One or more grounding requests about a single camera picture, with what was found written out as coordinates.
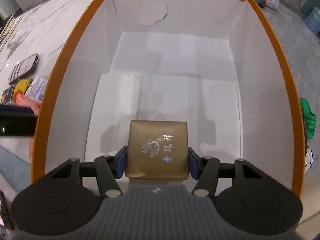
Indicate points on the gold square gift box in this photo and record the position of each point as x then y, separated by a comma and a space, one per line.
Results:
157, 150

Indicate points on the blue water jug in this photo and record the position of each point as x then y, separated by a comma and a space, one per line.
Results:
313, 20

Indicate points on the green slippers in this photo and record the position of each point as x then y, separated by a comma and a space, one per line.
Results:
309, 117

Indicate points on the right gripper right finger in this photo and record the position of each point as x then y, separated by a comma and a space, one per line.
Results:
205, 171

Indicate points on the grey trash bin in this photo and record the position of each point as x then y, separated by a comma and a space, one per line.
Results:
309, 5

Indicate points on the plaid zip case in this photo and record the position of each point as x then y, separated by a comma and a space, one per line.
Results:
23, 69

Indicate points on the white blue tube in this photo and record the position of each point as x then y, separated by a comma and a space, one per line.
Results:
37, 89

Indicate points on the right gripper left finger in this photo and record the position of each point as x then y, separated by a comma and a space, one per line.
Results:
108, 169

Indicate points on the orange cardboard box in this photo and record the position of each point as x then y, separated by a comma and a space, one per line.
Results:
215, 64

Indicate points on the dark illustrated card box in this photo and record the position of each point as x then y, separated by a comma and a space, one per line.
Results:
7, 96

